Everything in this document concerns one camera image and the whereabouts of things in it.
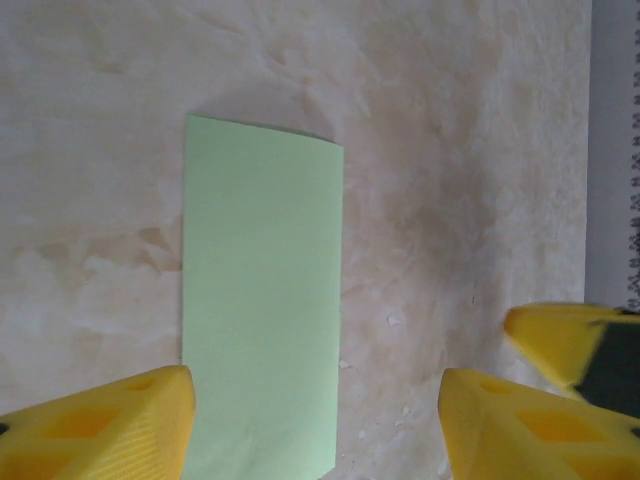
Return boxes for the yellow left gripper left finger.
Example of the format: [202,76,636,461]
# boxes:
[0,363,197,480]

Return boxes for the light green paper sheet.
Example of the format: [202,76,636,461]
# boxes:
[178,113,346,480]

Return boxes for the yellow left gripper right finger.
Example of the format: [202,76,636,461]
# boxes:
[439,367,640,480]

